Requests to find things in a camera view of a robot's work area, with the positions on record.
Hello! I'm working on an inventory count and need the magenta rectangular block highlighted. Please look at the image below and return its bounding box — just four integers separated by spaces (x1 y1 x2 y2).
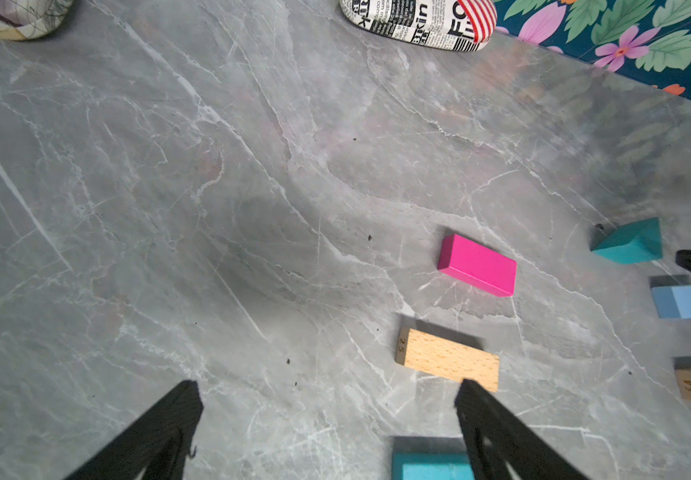
437 234 517 297

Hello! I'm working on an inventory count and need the light blue rectangular block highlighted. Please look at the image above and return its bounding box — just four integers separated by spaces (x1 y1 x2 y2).
651 285 691 319

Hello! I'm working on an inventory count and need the teal triangular block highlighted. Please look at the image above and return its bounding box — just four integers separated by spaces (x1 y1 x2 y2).
591 217 663 265

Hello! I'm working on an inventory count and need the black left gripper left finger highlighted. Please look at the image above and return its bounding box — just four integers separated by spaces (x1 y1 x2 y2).
68 380 203 479

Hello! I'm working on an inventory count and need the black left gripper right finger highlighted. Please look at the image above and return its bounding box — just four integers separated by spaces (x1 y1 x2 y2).
455 379 585 479

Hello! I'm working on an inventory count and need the teal rectangular block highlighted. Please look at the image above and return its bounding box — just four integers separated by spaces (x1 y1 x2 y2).
391 453 475 480

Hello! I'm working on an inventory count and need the map print shoe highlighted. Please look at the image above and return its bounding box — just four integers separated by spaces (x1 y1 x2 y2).
0 0 74 41

